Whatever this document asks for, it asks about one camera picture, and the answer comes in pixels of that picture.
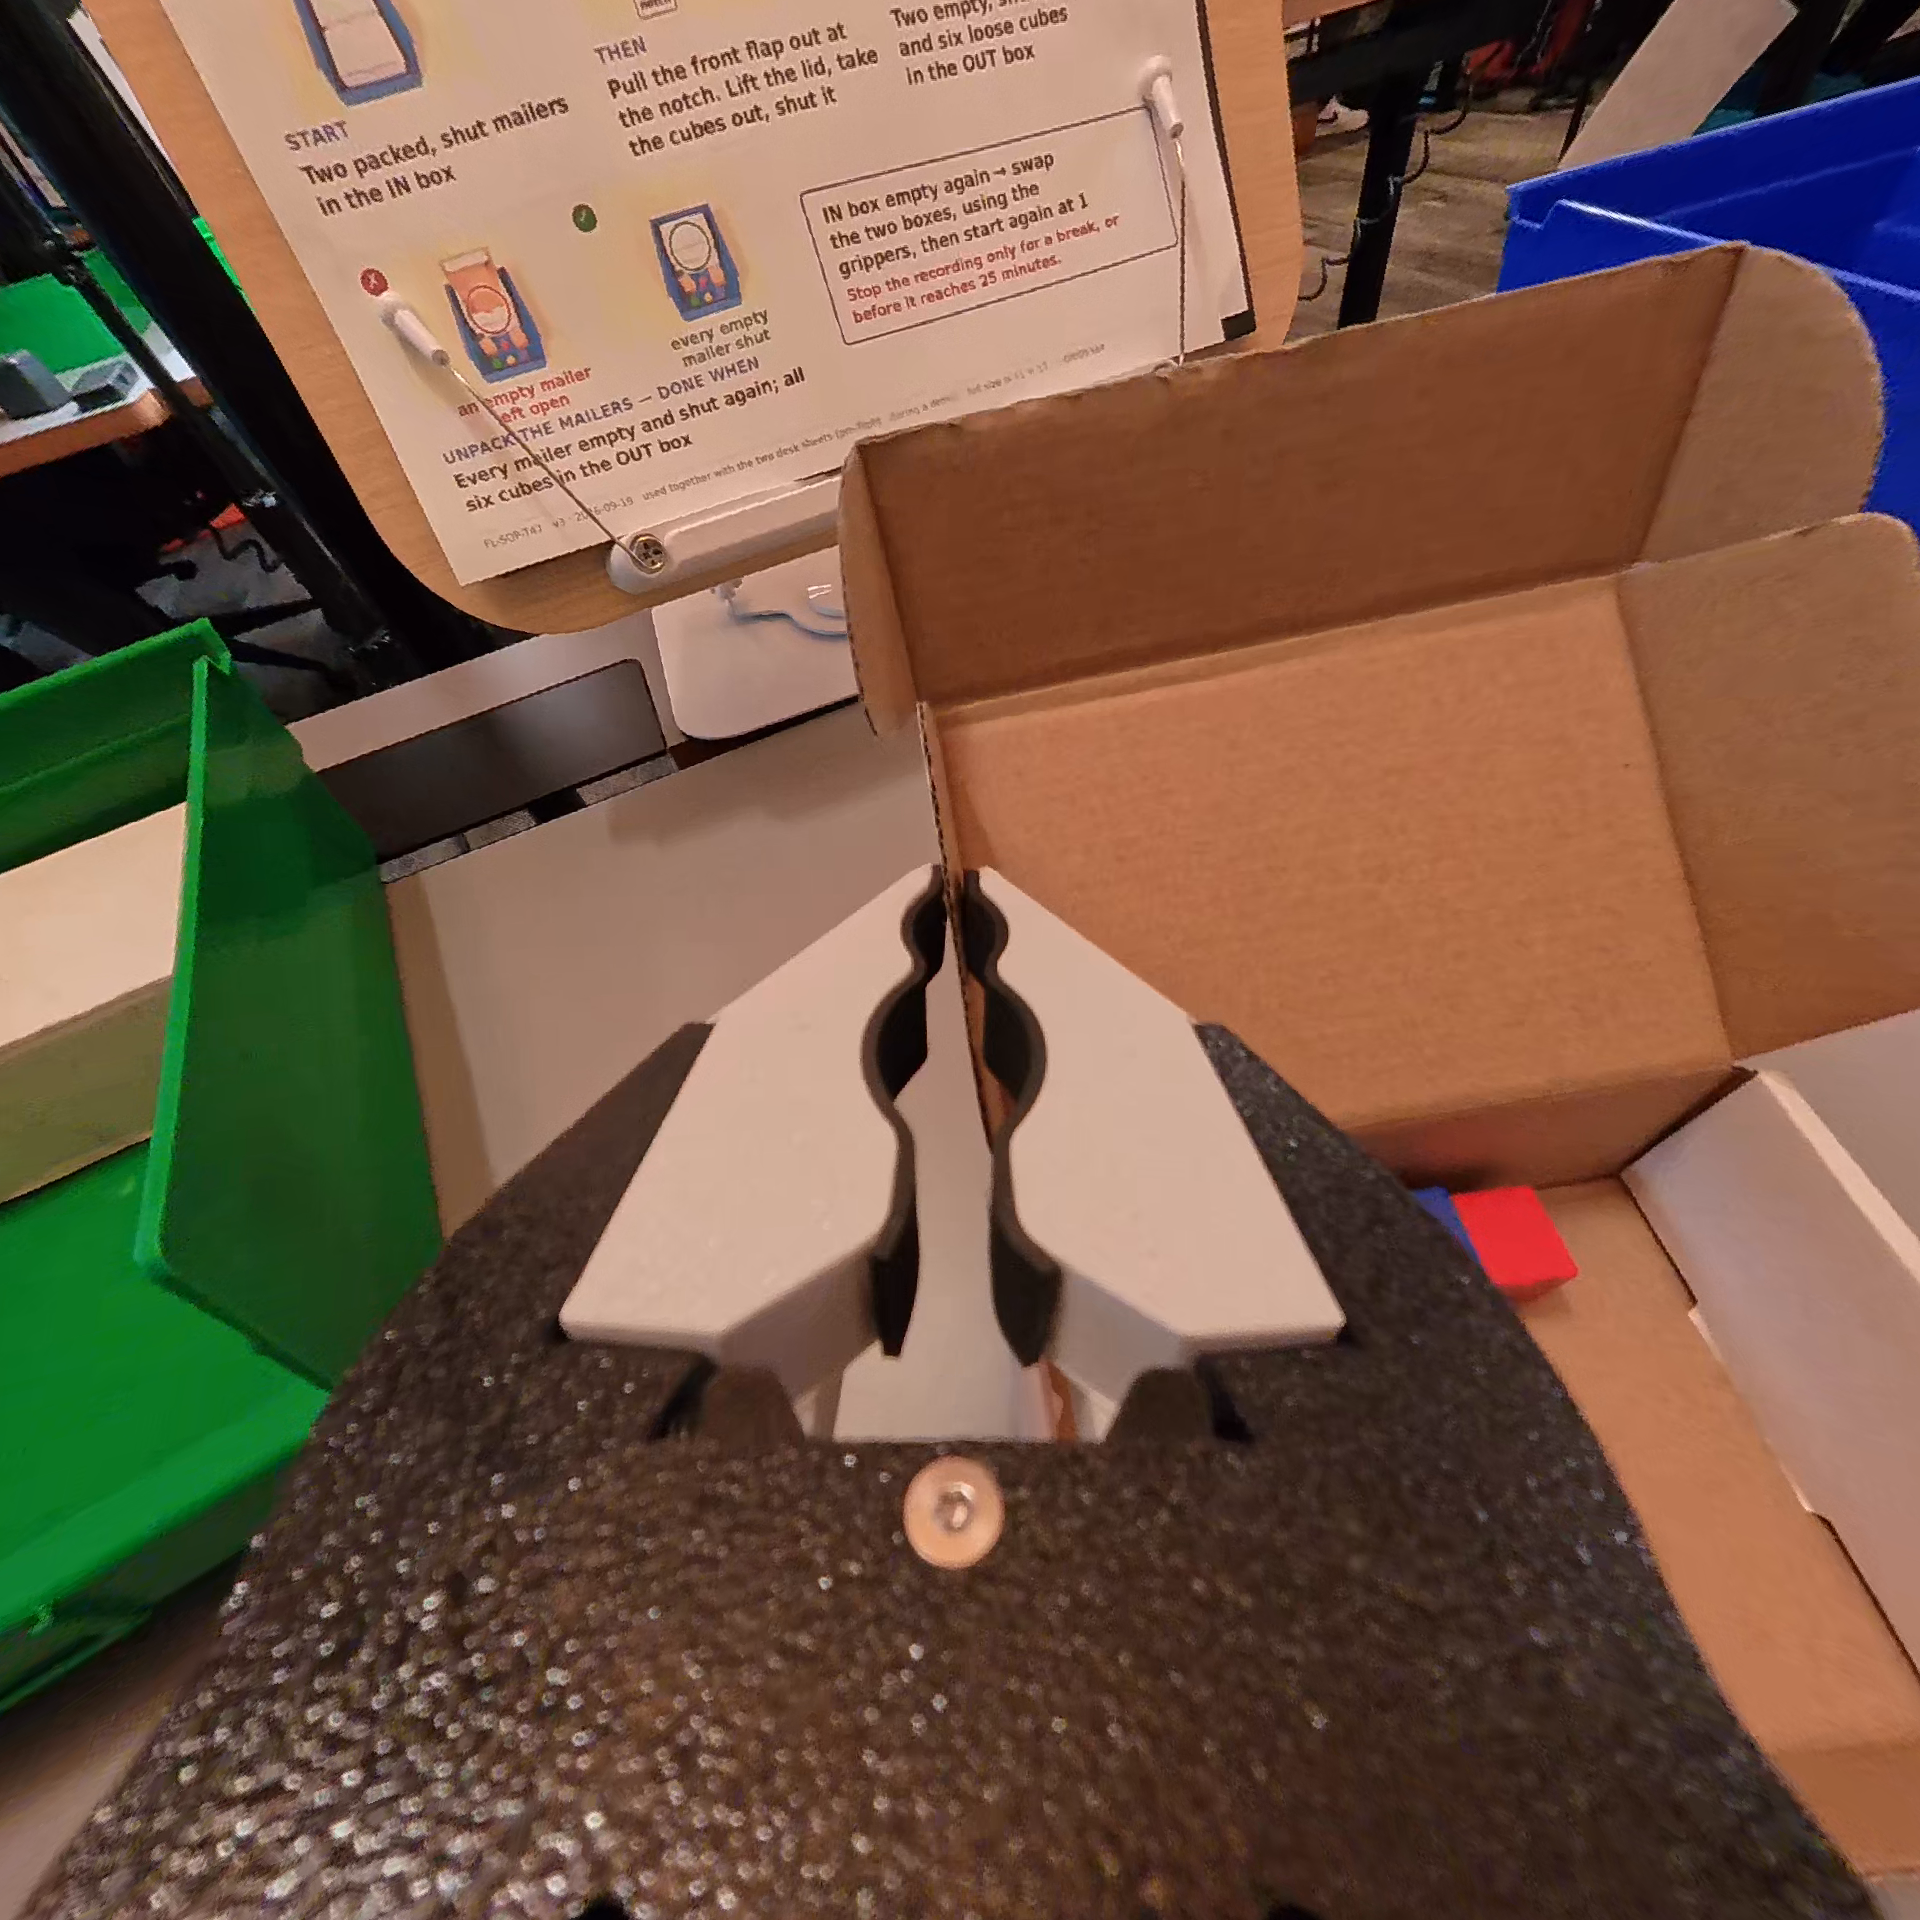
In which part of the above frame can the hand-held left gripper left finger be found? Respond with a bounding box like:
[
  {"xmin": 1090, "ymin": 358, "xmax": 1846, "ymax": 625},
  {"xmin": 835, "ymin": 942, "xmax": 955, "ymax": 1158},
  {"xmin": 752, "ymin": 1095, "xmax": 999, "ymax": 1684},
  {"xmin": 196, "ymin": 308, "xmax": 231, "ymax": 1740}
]
[{"xmin": 559, "ymin": 864, "xmax": 951, "ymax": 1441}]

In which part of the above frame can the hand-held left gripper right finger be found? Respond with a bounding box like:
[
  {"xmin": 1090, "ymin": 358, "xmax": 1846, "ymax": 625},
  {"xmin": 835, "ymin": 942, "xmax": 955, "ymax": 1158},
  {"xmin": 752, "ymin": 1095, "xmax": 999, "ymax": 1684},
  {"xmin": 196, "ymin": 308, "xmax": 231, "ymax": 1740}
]
[{"xmin": 957, "ymin": 868, "xmax": 1348, "ymax": 1441}]

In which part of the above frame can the white cardboard mailer box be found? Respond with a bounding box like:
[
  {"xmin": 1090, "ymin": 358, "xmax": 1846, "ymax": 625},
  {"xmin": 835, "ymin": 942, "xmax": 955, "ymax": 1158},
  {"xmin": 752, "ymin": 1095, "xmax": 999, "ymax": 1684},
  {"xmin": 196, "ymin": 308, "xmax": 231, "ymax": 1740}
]
[
  {"xmin": 832, "ymin": 240, "xmax": 1920, "ymax": 1883},
  {"xmin": 0, "ymin": 802, "xmax": 191, "ymax": 1206}
]

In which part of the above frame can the red cube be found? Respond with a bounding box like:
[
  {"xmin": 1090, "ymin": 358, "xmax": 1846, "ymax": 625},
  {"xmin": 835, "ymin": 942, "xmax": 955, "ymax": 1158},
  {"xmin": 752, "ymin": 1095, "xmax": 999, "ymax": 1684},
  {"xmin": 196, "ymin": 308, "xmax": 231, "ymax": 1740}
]
[{"xmin": 1452, "ymin": 1184, "xmax": 1584, "ymax": 1296}]

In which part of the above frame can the green plastic bin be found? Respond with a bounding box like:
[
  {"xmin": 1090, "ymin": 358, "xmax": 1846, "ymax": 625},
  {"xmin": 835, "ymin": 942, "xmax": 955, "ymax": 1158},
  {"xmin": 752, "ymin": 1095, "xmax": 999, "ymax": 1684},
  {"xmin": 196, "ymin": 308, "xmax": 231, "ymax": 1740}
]
[{"xmin": 0, "ymin": 617, "xmax": 445, "ymax": 1714}]

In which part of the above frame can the blue plastic bin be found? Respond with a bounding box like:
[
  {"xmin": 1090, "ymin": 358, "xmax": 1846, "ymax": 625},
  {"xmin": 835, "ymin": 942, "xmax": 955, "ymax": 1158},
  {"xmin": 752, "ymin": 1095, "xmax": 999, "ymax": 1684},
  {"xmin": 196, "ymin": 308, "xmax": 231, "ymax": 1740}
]
[{"xmin": 1498, "ymin": 76, "xmax": 1920, "ymax": 538}]

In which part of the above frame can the grey desk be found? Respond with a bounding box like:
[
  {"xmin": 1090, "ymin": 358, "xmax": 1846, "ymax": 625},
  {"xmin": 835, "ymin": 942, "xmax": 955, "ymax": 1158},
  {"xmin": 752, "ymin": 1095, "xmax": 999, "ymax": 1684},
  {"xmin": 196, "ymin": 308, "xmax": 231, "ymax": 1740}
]
[{"xmin": 0, "ymin": 609, "xmax": 1920, "ymax": 1920}]

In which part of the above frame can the printed instruction sheet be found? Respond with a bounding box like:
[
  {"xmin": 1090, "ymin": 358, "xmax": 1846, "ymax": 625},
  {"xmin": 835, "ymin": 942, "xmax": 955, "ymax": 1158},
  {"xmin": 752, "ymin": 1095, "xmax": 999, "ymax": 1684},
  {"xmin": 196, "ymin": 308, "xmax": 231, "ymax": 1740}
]
[{"xmin": 158, "ymin": 0, "xmax": 1258, "ymax": 591}]

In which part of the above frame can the wooden instruction board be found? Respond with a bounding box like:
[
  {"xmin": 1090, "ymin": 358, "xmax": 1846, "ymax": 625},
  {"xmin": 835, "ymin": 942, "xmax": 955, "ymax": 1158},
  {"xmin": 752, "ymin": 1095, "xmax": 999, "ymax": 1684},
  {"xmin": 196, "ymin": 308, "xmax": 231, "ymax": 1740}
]
[{"xmin": 86, "ymin": 0, "xmax": 1306, "ymax": 640}]

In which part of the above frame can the black stand pole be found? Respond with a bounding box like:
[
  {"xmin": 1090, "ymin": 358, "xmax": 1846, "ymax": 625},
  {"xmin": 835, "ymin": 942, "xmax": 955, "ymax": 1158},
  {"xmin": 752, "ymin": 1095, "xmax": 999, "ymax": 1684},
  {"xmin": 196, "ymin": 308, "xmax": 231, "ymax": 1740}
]
[{"xmin": 0, "ymin": 0, "xmax": 395, "ymax": 695}]

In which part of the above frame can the white panel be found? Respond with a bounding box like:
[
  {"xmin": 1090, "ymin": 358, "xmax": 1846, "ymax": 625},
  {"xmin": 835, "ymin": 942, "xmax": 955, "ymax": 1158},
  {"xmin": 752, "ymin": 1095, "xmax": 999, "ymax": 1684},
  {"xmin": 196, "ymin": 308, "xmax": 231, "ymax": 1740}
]
[{"xmin": 1556, "ymin": 0, "xmax": 1797, "ymax": 169}]

